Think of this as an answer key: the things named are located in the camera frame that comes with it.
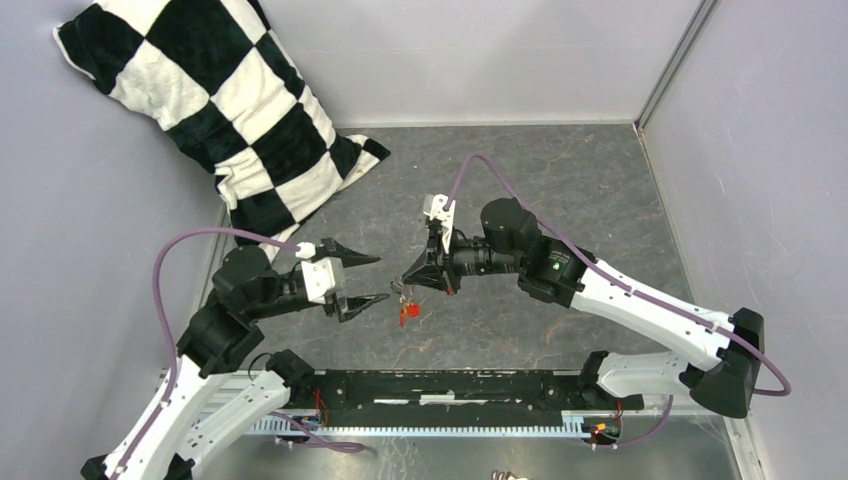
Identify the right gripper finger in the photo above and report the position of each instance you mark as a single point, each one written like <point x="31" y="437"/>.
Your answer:
<point x="431" y="255"/>
<point x="432" y="278"/>

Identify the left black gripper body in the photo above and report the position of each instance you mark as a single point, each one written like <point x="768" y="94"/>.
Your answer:
<point x="293" y="286"/>

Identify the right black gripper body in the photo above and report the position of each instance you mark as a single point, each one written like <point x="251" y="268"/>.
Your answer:
<point x="451" y="263"/>

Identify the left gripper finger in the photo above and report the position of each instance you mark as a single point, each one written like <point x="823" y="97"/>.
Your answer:
<point x="349" y="258"/>
<point x="348" y="308"/>

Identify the red key tag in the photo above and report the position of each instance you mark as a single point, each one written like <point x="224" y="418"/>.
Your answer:
<point x="408" y="310"/>

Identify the large metal keyring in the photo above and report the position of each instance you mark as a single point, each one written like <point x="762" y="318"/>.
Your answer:
<point x="404" y="291"/>

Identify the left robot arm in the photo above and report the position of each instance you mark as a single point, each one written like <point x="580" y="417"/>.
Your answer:
<point x="212" y="351"/>

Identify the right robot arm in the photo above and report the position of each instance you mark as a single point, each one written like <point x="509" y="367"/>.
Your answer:
<point x="710" y="356"/>

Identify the black white checkered cloth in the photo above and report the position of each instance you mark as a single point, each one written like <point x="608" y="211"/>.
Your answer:
<point x="218" y="82"/>

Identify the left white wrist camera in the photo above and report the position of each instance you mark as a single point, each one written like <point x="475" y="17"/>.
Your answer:
<point x="323" y="277"/>

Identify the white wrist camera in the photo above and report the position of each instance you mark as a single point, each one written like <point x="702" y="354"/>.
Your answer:
<point x="439" y="210"/>
<point x="323" y="277"/>

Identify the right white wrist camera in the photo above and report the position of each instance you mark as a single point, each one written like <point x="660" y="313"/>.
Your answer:
<point x="439" y="210"/>

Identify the aluminium frame rail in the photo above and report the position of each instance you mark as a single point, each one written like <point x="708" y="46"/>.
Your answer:
<point x="204" y="416"/>

